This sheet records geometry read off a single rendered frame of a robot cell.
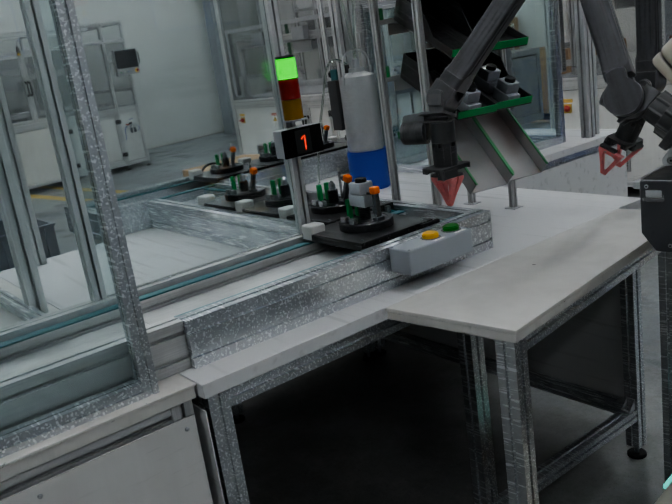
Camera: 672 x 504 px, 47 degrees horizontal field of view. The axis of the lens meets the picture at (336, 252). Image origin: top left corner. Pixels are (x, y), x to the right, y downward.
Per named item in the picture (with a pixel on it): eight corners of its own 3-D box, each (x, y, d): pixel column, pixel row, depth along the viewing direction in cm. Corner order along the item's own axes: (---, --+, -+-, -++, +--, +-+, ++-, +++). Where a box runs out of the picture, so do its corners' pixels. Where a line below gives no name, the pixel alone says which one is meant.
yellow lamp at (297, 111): (307, 117, 194) (304, 97, 193) (291, 120, 191) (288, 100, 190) (296, 117, 198) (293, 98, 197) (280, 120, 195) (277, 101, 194)
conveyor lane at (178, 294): (463, 249, 205) (459, 212, 202) (181, 361, 157) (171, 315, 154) (390, 237, 227) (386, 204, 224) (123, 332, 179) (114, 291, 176)
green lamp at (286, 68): (301, 76, 192) (298, 56, 190) (285, 79, 189) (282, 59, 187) (290, 77, 195) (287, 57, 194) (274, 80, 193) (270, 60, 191)
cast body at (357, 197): (378, 204, 196) (374, 176, 194) (364, 208, 193) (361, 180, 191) (358, 201, 202) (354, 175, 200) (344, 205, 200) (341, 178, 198)
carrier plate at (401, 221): (433, 226, 197) (432, 217, 196) (362, 251, 183) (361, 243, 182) (371, 217, 215) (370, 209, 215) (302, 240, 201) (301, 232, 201)
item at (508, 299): (689, 222, 210) (689, 211, 209) (517, 344, 149) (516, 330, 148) (471, 209, 258) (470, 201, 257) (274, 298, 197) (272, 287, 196)
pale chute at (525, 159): (541, 172, 223) (548, 162, 219) (506, 182, 217) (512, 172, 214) (490, 103, 235) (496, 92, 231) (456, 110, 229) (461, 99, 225)
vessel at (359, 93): (392, 146, 298) (380, 45, 288) (364, 153, 290) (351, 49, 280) (368, 145, 309) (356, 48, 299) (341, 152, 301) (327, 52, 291)
